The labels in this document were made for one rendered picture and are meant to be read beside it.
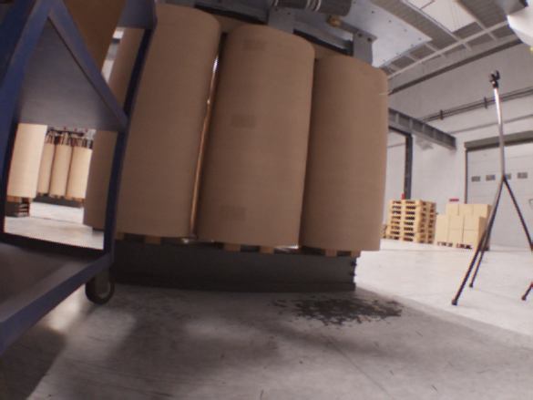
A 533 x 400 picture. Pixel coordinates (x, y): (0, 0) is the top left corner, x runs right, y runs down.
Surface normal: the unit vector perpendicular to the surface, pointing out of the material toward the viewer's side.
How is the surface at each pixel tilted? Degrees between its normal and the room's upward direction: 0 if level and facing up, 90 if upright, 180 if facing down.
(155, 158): 90
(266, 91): 90
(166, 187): 90
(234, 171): 90
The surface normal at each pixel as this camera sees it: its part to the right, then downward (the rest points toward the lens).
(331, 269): 0.35, -0.01
